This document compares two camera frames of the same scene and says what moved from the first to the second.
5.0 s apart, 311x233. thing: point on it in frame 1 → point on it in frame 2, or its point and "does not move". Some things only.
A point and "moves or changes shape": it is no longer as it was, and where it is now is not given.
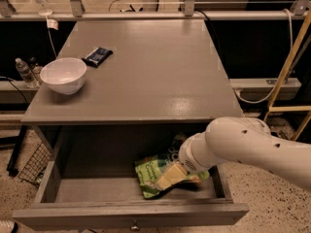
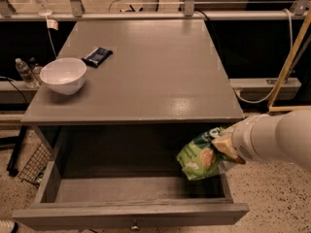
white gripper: x=188 y=156 → x=245 y=139
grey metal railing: x=75 y=12 does not move
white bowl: x=65 y=75 does not move
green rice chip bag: x=149 y=169 moves or changes shape
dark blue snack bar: x=97 y=56 does not move
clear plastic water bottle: x=26 y=73 does not move
